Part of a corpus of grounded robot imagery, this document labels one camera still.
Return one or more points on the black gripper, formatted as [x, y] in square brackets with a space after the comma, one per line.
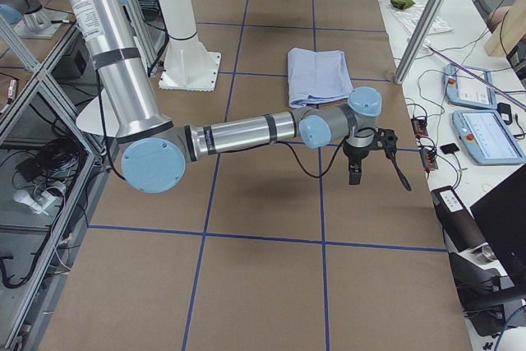
[355, 155]

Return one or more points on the light blue striped shirt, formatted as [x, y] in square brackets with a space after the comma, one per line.
[317, 77]

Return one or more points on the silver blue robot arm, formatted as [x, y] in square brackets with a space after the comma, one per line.
[156, 152]

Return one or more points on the olive green pouch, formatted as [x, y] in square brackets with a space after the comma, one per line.
[402, 4]

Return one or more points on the black cylinder with label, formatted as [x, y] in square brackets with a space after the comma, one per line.
[456, 220]

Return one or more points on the upper blue teach pendant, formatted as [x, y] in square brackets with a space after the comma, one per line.
[473, 87]

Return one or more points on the blue teach pendant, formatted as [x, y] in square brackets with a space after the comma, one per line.
[486, 138]
[473, 87]

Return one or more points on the lower blue teach pendant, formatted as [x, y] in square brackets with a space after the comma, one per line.
[486, 138]

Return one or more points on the grey aluminium frame post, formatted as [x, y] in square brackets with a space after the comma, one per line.
[417, 39]

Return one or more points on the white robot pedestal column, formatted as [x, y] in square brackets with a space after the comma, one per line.
[188, 65]

